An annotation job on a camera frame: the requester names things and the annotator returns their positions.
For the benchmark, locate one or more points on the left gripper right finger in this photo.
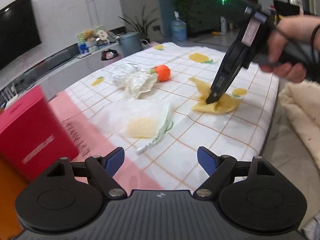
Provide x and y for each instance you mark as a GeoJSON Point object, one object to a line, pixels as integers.
{"type": "Point", "coordinates": [219, 170]}

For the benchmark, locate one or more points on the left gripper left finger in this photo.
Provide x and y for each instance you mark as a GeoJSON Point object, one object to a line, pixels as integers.
{"type": "Point", "coordinates": [101, 171]}

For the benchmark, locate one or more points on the white lace doily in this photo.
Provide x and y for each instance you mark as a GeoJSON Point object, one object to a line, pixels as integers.
{"type": "Point", "coordinates": [134, 80]}

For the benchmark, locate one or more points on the person's right hand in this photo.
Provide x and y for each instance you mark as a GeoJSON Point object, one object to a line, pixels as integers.
{"type": "Point", "coordinates": [292, 31]}

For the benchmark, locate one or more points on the pink mat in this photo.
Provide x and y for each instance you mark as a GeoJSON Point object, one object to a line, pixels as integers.
{"type": "Point", "coordinates": [90, 141]}

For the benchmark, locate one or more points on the bagged yellow sponge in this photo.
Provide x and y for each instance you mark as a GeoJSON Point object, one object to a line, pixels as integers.
{"type": "Point", "coordinates": [137, 119]}

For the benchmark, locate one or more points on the red cube box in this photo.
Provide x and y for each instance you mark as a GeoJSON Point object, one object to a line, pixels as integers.
{"type": "Point", "coordinates": [32, 138]}

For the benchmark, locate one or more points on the blue water jug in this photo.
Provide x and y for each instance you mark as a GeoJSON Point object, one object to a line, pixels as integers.
{"type": "Point", "coordinates": [178, 28]}

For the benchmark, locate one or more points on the white grid tablecloth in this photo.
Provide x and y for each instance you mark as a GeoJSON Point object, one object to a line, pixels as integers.
{"type": "Point", "coordinates": [172, 163]}

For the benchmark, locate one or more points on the orange cardboard box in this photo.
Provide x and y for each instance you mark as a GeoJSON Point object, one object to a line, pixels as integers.
{"type": "Point", "coordinates": [11, 186]}

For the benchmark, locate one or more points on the orange knitted plush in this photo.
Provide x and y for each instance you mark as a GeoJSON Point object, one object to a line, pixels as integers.
{"type": "Point", "coordinates": [163, 72]}

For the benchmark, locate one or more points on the potted green plant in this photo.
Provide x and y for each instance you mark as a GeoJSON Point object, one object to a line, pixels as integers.
{"type": "Point", "coordinates": [142, 24]}

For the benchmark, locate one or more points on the pink waste bin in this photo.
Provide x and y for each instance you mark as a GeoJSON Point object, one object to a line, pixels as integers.
{"type": "Point", "coordinates": [107, 55]}

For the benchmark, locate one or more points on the white wifi router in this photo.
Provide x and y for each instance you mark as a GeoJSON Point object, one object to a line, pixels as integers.
{"type": "Point", "coordinates": [10, 95]}

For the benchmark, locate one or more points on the grey-blue trash can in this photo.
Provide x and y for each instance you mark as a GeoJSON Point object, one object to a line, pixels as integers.
{"type": "Point", "coordinates": [130, 43]}

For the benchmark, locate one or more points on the toys and boxes cluster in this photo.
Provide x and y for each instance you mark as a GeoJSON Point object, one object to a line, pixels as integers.
{"type": "Point", "coordinates": [91, 40]}

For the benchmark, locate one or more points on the black television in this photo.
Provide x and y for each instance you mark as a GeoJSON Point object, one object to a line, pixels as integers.
{"type": "Point", "coordinates": [18, 31]}

